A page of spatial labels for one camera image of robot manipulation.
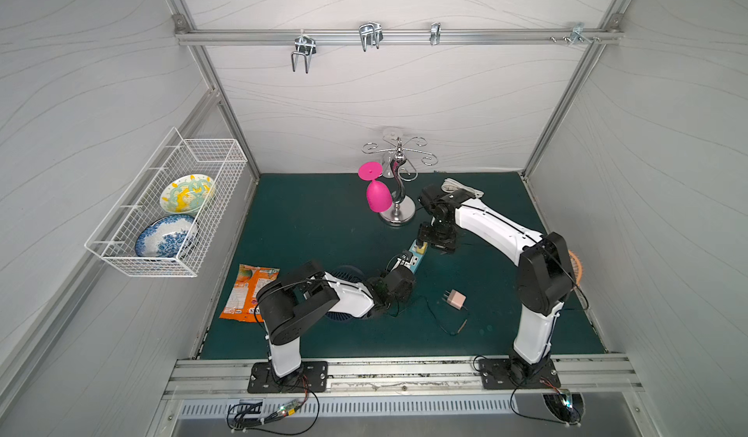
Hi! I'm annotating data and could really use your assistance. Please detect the left double metal hook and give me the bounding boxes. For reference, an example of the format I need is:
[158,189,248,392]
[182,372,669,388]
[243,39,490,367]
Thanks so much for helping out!
[290,34,318,74]

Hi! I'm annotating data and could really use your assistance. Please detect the pink USB plug adapter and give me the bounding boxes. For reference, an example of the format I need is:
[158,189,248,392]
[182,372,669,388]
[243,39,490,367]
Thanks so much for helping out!
[444,290,467,310]

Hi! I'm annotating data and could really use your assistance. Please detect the chrome glass holder stand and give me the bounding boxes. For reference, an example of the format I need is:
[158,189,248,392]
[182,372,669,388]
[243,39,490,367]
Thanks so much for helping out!
[362,127,438,227]

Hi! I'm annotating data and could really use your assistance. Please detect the aluminium rail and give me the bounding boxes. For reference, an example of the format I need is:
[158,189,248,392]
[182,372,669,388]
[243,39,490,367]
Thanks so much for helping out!
[163,353,645,399]
[175,27,625,47]

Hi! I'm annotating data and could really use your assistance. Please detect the white wire wall basket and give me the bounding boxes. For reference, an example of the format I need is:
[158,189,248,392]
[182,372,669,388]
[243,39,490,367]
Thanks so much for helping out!
[85,129,247,277]

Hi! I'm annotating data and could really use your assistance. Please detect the aluminium front rail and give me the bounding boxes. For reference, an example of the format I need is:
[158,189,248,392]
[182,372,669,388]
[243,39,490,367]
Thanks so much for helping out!
[163,353,645,399]

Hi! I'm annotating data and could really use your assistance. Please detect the middle double metal hook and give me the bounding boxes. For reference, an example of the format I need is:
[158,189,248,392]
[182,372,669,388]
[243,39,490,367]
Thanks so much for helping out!
[358,21,384,53]

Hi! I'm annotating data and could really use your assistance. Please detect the yellow green patterned plate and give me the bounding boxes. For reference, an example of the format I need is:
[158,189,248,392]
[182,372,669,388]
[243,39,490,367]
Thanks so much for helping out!
[158,174,214,215]

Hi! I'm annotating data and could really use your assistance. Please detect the blue white patterned plate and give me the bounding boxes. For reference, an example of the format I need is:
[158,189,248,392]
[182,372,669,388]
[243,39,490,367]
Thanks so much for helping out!
[134,215,199,258]

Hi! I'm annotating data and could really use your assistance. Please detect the aluminium top rail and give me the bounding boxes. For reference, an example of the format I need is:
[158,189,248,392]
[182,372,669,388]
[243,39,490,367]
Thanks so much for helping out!
[175,27,625,47]

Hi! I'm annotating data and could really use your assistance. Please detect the light blue power strip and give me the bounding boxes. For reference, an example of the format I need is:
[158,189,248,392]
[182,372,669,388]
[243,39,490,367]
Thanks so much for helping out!
[406,240,429,273]

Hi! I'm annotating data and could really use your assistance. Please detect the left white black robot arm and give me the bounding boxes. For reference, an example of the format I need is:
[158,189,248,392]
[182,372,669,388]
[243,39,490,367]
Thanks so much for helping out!
[256,261,416,379]

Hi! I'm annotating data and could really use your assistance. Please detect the left black base cables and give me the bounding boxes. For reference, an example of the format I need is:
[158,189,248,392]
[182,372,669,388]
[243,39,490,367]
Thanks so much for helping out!
[226,377,321,437]

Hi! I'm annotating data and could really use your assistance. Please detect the pink plastic wine glass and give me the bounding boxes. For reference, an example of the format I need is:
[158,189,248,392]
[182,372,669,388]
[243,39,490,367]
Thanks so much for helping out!
[358,162,393,213]

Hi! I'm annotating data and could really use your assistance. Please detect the double metal hook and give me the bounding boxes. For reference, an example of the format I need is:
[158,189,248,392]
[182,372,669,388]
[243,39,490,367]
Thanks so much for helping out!
[290,34,318,74]
[358,21,384,53]

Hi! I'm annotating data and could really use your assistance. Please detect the black blue fan USB cable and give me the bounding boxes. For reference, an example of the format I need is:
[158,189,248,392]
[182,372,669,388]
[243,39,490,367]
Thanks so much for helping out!
[402,294,471,338]

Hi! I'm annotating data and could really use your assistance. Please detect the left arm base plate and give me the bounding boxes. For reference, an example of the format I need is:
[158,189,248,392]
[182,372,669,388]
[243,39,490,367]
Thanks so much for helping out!
[247,361,328,394]

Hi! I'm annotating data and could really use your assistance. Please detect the right black base cable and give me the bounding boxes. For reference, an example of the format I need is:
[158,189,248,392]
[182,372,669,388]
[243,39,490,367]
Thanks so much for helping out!
[503,377,584,426]

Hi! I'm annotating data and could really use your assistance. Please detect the small single metal hook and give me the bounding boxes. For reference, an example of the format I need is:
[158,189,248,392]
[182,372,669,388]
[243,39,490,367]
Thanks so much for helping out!
[430,22,441,47]

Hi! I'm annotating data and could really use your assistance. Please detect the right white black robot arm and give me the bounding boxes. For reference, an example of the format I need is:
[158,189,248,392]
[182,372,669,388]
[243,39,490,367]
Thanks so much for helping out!
[416,185,578,367]

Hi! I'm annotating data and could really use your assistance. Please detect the right metal hook bracket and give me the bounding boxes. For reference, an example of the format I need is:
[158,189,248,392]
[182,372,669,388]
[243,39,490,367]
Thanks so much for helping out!
[549,22,602,46]

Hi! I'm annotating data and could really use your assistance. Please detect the orange snack packet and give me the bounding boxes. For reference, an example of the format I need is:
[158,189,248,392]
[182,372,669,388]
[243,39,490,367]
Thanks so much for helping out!
[219,264,280,323]

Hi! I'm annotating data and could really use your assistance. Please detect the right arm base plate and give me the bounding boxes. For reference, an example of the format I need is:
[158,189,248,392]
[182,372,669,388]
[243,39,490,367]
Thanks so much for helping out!
[473,356,561,391]

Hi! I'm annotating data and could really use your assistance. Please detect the dark blue desk fan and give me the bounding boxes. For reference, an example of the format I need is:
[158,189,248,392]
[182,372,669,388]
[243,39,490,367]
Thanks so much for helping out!
[325,266,374,322]

